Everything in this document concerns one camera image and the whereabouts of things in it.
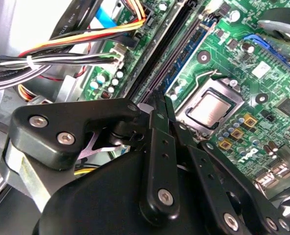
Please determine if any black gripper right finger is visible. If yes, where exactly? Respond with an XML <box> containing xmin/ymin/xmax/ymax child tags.
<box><xmin>164</xmin><ymin>96</ymin><xmax>290</xmax><ymax>235</ymax></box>

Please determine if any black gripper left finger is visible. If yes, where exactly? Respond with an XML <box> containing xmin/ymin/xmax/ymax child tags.
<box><xmin>0</xmin><ymin>90</ymin><xmax>182</xmax><ymax>221</ymax></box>

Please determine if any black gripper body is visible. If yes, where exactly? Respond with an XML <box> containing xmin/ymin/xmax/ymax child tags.
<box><xmin>33</xmin><ymin>150</ymin><xmax>220</xmax><ymax>235</ymax></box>

